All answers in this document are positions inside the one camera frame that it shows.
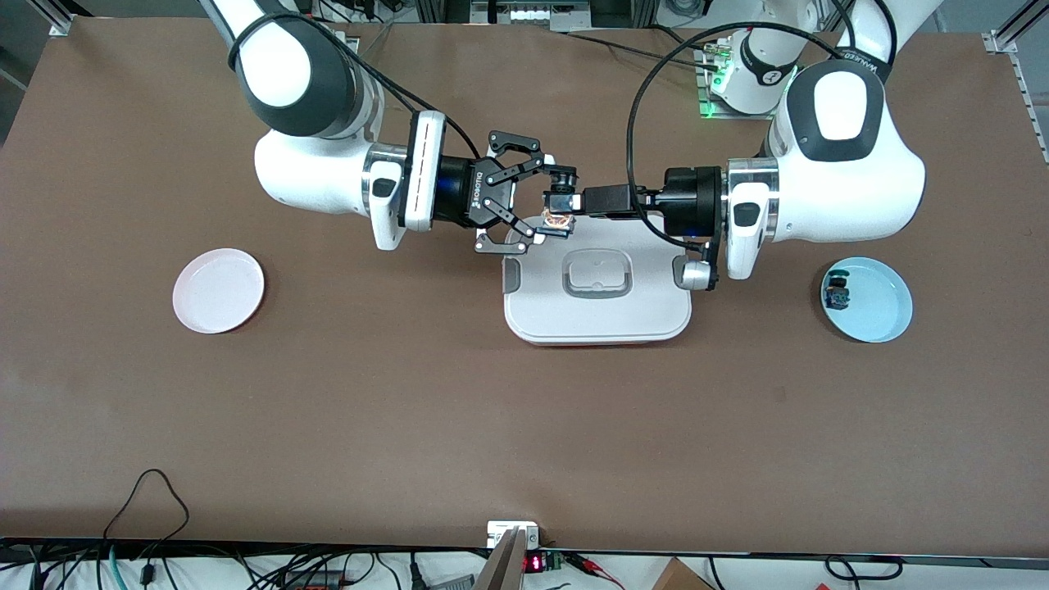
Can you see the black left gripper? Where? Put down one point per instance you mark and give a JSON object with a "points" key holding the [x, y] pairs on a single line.
{"points": [[687, 201]]}

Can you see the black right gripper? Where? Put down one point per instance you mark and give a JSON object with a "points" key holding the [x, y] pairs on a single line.
{"points": [[469, 197]]}

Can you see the small copper round part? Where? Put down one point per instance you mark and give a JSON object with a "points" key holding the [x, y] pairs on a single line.
{"points": [[561, 201]]}

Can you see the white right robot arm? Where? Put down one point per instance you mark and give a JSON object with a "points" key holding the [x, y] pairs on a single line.
{"points": [[303, 164]]}

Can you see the white lunch box grey clips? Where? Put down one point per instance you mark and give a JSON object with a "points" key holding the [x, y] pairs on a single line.
{"points": [[598, 315]]}

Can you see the small white box device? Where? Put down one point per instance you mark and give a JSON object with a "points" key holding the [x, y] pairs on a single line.
{"points": [[500, 533]]}

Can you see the white power strip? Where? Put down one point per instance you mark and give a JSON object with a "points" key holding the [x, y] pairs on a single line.
{"points": [[533, 15]]}

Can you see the small dark toy part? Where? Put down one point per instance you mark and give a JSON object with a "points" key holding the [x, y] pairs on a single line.
{"points": [[837, 293]]}

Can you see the light blue round plate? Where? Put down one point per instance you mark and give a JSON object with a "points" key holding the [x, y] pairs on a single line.
{"points": [[881, 303]]}

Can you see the pink round plate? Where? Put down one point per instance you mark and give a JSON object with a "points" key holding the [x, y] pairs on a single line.
{"points": [[217, 291]]}

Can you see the red clip leads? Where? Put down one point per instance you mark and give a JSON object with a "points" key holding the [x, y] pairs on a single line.
{"points": [[594, 567]]}

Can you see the red digit display module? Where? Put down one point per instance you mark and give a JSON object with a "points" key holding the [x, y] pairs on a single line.
{"points": [[534, 563]]}

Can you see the brown cardboard piece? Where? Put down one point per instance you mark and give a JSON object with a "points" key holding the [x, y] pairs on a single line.
{"points": [[680, 578]]}

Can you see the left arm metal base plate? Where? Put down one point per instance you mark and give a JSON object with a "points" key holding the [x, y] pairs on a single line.
{"points": [[703, 90]]}

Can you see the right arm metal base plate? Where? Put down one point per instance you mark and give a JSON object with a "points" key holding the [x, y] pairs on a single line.
{"points": [[352, 43]]}

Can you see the grey wedge bracket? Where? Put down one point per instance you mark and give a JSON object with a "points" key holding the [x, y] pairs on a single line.
{"points": [[504, 569]]}

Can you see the aluminium frame profile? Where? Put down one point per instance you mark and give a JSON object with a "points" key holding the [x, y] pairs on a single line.
{"points": [[67, 16], [1004, 39]]}

